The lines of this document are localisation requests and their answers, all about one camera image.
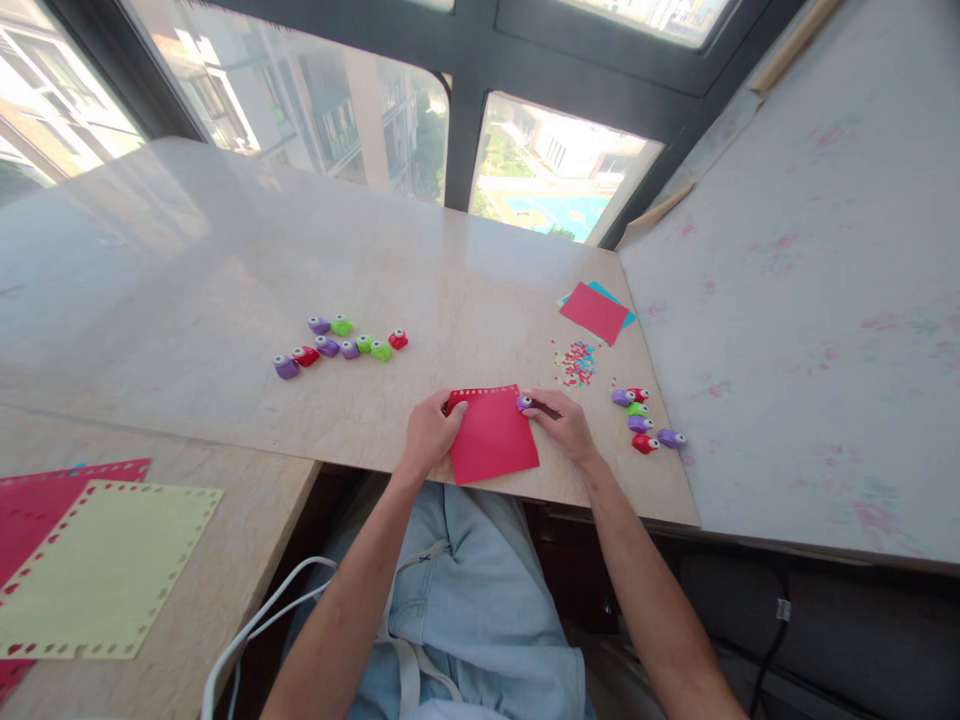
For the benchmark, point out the person's left hand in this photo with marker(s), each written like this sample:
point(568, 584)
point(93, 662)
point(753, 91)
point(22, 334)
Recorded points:
point(429, 435)

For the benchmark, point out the person's right hand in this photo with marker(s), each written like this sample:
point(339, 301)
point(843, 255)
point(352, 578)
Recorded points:
point(570, 435)

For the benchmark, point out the purple paper punch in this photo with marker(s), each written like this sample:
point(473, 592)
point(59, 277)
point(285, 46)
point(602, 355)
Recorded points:
point(524, 403)

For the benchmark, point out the red paper sheet punched edge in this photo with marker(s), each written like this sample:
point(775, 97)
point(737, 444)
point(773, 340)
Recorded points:
point(495, 439)

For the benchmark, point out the pile of paper confetti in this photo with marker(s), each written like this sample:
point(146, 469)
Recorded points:
point(577, 364)

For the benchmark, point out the cluster of colourful craft punches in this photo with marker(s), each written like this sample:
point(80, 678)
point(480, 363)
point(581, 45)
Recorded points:
point(341, 346)
point(643, 420)

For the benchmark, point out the plain red paper sheet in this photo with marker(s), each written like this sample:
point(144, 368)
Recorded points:
point(594, 313)

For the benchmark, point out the blue paper sheet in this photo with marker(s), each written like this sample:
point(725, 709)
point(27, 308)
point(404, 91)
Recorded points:
point(627, 315)

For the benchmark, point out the person's body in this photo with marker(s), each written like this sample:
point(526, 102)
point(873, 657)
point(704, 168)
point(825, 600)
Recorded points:
point(472, 607)

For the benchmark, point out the beige wooden strip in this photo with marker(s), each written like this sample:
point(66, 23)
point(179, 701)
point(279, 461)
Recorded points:
point(660, 205)
point(795, 46)

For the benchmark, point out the white floral cover sheet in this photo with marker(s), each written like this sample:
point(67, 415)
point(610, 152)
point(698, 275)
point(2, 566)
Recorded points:
point(810, 315)

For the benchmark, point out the dark framed window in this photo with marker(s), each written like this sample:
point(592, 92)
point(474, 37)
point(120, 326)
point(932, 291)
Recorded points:
point(465, 97)

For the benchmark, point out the yellow paper sheet punched border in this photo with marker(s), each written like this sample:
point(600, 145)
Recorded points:
point(112, 570)

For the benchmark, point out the magenta paper sheet punched border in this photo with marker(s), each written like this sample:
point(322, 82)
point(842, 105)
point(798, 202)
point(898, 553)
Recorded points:
point(30, 517)

